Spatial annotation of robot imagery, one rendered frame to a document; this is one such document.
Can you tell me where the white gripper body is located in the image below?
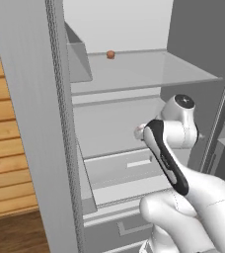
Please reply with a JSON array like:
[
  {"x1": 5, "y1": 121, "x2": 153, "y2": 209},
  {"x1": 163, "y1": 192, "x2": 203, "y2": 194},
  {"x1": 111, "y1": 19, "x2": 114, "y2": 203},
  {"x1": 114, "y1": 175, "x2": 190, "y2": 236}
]
[{"x1": 133, "y1": 123, "x2": 148, "y2": 141}]

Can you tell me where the glass fridge shelf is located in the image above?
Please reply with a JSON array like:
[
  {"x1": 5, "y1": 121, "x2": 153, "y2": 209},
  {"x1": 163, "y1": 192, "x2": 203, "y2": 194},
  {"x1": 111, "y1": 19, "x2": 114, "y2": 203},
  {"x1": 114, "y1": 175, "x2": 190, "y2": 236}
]
[
  {"x1": 69, "y1": 48, "x2": 224, "y2": 97},
  {"x1": 72, "y1": 94, "x2": 168, "y2": 160}
]

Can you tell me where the grey fridge drawer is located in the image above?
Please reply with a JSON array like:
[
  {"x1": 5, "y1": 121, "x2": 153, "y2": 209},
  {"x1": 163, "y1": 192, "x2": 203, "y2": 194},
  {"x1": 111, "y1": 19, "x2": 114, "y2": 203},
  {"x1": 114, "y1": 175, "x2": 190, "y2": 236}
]
[
  {"x1": 82, "y1": 207, "x2": 159, "y2": 253},
  {"x1": 83, "y1": 147, "x2": 192, "y2": 200}
]

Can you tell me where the grey fridge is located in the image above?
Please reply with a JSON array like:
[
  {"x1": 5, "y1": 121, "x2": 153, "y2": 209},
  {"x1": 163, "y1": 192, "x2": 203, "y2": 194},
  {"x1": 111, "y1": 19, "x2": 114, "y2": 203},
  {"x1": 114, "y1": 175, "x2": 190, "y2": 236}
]
[{"x1": 62, "y1": 0, "x2": 225, "y2": 253}]

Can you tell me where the grey drawer handle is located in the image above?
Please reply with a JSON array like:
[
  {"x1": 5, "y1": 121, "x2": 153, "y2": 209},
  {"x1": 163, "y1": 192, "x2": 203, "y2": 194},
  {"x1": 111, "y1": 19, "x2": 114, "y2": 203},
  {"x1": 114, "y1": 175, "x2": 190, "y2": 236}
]
[
  {"x1": 126, "y1": 158, "x2": 154, "y2": 169},
  {"x1": 116, "y1": 219, "x2": 154, "y2": 237}
]

